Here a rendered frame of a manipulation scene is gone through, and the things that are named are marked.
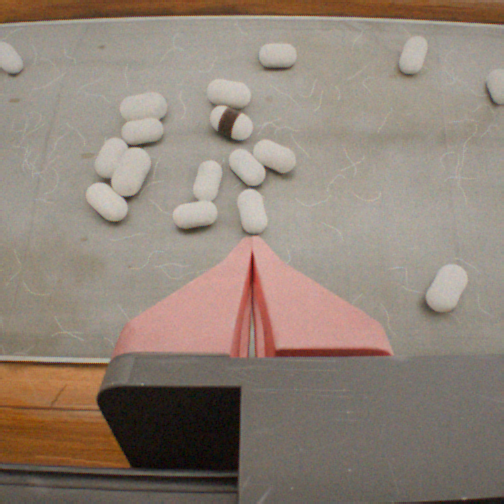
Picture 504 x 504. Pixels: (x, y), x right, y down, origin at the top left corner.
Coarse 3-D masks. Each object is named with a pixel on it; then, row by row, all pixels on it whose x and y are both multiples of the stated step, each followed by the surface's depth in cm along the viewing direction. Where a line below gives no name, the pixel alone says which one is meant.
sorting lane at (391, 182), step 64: (64, 64) 29; (128, 64) 29; (192, 64) 29; (256, 64) 29; (320, 64) 29; (384, 64) 29; (448, 64) 29; (0, 128) 27; (64, 128) 27; (192, 128) 27; (256, 128) 27; (320, 128) 27; (384, 128) 27; (448, 128) 27; (0, 192) 26; (64, 192) 26; (192, 192) 26; (320, 192) 26; (384, 192) 26; (448, 192) 26; (0, 256) 24; (64, 256) 24; (128, 256) 24; (192, 256) 24; (320, 256) 24; (384, 256) 24; (448, 256) 24; (0, 320) 23; (64, 320) 23; (128, 320) 23; (384, 320) 23; (448, 320) 23
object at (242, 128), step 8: (216, 112) 25; (216, 120) 25; (240, 120) 25; (248, 120) 25; (216, 128) 26; (240, 128) 25; (248, 128) 25; (232, 136) 26; (240, 136) 25; (248, 136) 26
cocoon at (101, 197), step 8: (96, 184) 24; (104, 184) 24; (88, 192) 24; (96, 192) 24; (104, 192) 24; (112, 192) 24; (88, 200) 24; (96, 200) 24; (104, 200) 23; (112, 200) 23; (120, 200) 24; (96, 208) 24; (104, 208) 23; (112, 208) 23; (120, 208) 24; (104, 216) 24; (112, 216) 24; (120, 216) 24
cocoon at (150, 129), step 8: (144, 120) 25; (152, 120) 25; (128, 128) 25; (136, 128) 25; (144, 128) 25; (152, 128) 25; (160, 128) 26; (128, 136) 25; (136, 136) 25; (144, 136) 25; (152, 136) 25; (160, 136) 26; (136, 144) 26
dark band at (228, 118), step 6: (228, 108) 25; (222, 114) 25; (228, 114) 25; (234, 114) 25; (222, 120) 25; (228, 120) 25; (234, 120) 25; (222, 126) 25; (228, 126) 25; (222, 132) 26; (228, 132) 25
